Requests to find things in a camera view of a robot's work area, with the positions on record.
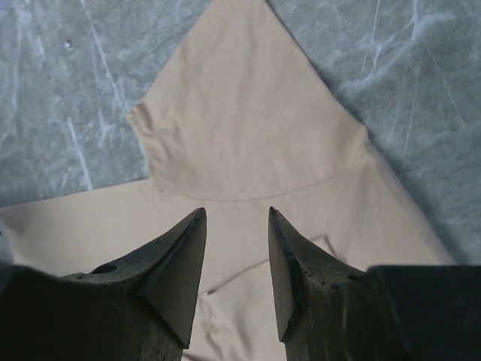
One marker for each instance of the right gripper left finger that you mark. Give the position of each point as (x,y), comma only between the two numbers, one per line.
(138,307)

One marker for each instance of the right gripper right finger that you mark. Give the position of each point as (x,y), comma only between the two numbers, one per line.
(328,310)

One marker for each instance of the beige t shirt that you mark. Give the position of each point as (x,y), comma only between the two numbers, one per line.
(237,122)

